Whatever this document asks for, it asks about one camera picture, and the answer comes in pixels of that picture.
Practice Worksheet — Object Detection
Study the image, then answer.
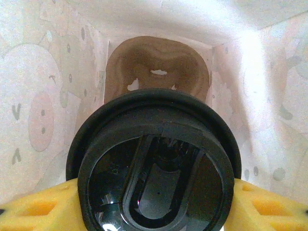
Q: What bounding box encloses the cartoon animal print paper bag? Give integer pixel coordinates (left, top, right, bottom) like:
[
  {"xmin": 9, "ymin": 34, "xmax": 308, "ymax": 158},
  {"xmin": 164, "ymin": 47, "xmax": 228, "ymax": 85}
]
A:
[{"xmin": 0, "ymin": 0, "xmax": 308, "ymax": 217}]

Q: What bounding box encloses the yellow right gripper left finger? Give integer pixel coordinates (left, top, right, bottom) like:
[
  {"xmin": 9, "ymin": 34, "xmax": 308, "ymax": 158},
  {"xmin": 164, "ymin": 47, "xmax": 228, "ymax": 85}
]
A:
[{"xmin": 0, "ymin": 179, "xmax": 90, "ymax": 231}]

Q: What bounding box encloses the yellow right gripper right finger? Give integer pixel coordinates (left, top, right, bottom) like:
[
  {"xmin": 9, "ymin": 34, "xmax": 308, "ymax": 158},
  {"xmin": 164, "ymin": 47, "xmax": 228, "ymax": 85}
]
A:
[{"xmin": 223, "ymin": 178, "xmax": 308, "ymax": 231}]

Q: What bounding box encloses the black plastic cup lid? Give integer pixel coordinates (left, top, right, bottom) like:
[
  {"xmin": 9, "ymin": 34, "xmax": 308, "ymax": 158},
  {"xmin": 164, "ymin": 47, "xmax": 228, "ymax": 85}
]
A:
[{"xmin": 64, "ymin": 88, "xmax": 242, "ymax": 231}]

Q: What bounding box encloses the brown pulp cup carrier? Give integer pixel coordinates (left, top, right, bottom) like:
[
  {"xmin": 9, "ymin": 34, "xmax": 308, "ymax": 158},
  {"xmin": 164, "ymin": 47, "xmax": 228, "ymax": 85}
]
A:
[{"xmin": 103, "ymin": 36, "xmax": 212, "ymax": 104}]

